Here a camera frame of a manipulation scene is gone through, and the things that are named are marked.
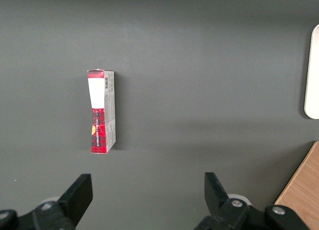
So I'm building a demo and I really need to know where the red plaid cardboard box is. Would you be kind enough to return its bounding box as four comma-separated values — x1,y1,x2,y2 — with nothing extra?
87,69,117,154

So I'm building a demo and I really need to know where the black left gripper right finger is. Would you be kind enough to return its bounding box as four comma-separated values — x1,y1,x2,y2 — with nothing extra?
193,172,310,230

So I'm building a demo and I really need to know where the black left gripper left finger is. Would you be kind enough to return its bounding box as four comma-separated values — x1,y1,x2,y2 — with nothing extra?
0,173,94,230

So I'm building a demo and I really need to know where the cream plastic tray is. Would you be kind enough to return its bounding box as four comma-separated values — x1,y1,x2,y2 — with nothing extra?
304,24,319,120

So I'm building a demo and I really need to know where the wooden two-drawer cabinet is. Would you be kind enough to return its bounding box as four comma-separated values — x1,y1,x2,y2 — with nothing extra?
274,140,319,230

